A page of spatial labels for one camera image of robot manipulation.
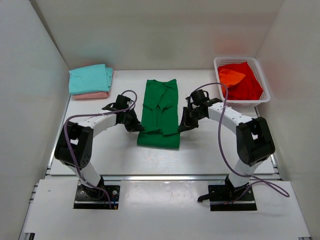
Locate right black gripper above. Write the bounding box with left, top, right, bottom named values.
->
left=178, top=107, right=206, bottom=133

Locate green t shirt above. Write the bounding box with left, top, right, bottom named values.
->
left=137, top=79, right=180, bottom=150

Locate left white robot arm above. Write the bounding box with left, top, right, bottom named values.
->
left=54, top=91, right=145, bottom=201

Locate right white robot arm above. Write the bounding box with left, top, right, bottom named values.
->
left=178, top=89, right=275, bottom=202

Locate folded pink t shirt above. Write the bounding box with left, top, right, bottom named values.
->
left=72, top=91, right=110, bottom=101

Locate orange t shirt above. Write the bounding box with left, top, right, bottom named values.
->
left=218, top=69, right=246, bottom=93

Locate white plastic basket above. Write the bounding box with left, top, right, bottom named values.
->
left=213, top=56, right=270, bottom=108

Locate red t shirt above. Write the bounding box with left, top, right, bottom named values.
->
left=218, top=62, right=263, bottom=101

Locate folded teal t shirt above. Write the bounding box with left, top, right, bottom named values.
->
left=68, top=64, right=114, bottom=96

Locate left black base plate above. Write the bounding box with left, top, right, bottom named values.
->
left=73, top=181, right=121, bottom=210

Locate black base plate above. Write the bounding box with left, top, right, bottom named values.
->
left=73, top=181, right=121, bottom=210
left=197, top=184, right=258, bottom=212

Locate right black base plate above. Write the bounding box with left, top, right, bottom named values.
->
left=197, top=184, right=258, bottom=212

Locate aluminium table rail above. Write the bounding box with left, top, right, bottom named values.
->
left=45, top=173, right=281, bottom=181

